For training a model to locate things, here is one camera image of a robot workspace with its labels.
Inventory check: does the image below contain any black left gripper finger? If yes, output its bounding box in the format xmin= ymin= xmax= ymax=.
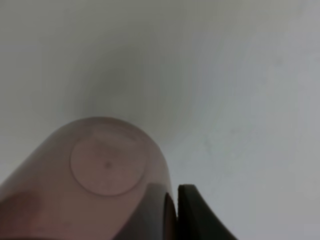
xmin=177 ymin=184 xmax=237 ymax=240

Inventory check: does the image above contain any translucent purple plastic cup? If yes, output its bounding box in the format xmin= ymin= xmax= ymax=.
xmin=0 ymin=117 xmax=177 ymax=240

